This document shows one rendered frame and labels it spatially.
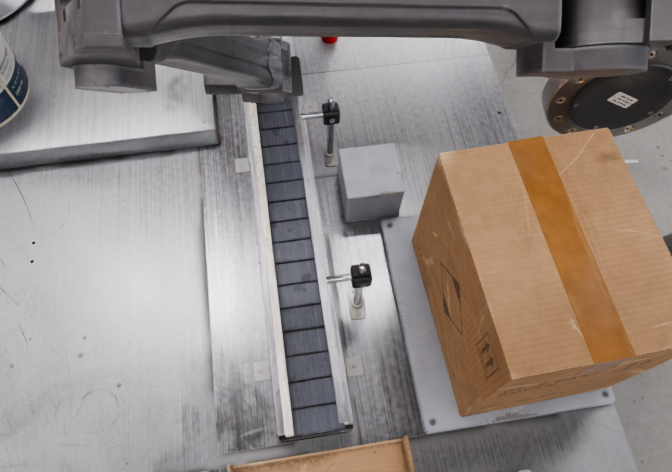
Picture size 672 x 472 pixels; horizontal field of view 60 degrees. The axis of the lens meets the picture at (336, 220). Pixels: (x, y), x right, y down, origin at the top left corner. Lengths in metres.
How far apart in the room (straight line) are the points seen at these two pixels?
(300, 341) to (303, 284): 0.09
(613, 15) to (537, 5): 0.06
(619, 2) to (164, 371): 0.79
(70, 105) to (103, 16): 0.82
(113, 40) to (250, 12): 0.09
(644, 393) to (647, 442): 0.14
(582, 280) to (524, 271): 0.07
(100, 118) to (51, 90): 0.12
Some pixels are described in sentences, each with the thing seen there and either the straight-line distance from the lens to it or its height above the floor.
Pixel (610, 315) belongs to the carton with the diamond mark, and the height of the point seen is 1.12.
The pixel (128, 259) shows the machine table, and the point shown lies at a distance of 1.06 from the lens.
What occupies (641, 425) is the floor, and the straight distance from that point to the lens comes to 2.00.
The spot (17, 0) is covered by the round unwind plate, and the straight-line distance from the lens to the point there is 1.43.
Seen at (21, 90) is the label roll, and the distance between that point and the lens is 1.24.
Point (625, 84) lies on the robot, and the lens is 0.87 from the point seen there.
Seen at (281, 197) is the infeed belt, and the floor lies 0.88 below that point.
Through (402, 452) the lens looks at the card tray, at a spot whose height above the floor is 0.83.
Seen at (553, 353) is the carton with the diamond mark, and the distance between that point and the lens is 0.71.
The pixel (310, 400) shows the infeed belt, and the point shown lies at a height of 0.88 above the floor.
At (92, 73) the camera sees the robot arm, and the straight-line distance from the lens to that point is 0.48.
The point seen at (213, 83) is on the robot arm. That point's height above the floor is 1.10.
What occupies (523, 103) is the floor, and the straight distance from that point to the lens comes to 2.37.
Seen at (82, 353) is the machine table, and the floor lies 0.83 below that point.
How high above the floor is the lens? 1.76
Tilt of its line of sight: 63 degrees down
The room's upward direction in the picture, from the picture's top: 2 degrees clockwise
